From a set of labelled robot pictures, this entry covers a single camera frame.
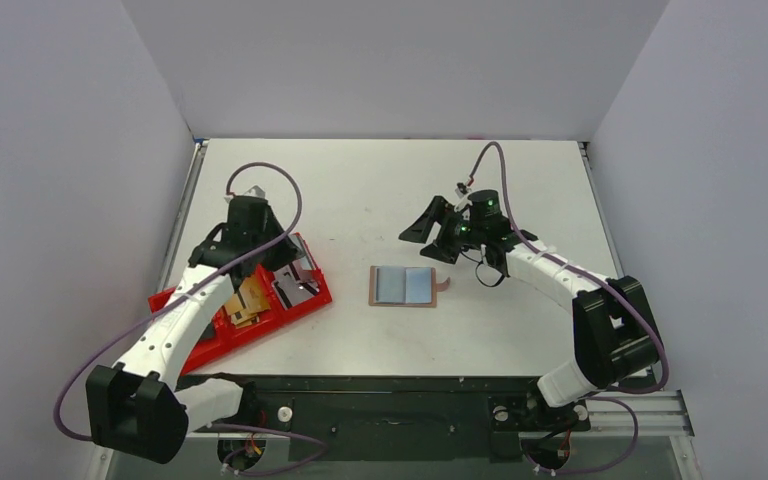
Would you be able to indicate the tan leather card holder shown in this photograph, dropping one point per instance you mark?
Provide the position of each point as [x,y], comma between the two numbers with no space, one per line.
[401,286]

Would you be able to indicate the aluminium frame rail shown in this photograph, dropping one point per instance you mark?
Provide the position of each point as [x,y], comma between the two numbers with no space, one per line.
[644,437]

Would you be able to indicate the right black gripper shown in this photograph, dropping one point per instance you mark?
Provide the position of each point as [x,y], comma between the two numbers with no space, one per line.
[446,234]

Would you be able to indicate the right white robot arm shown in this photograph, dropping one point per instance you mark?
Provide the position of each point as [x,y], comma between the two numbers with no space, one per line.
[612,325]

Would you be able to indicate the red three-compartment bin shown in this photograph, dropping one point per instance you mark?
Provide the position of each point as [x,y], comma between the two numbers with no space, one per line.
[220,338]

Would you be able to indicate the gold cards stack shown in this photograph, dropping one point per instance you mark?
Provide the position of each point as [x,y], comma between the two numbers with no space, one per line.
[247,303]

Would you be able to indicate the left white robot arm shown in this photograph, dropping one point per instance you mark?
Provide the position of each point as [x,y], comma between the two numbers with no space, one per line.
[134,406]

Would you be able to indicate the silver mirrored card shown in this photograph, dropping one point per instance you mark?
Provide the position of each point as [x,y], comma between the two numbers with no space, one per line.
[295,284]

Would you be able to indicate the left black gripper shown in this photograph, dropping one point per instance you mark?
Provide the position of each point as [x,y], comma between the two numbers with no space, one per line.
[268,234]

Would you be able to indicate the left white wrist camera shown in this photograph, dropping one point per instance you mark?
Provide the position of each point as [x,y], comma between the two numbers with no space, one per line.
[255,191]

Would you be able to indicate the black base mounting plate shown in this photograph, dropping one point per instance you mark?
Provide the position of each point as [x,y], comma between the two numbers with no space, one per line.
[399,419]

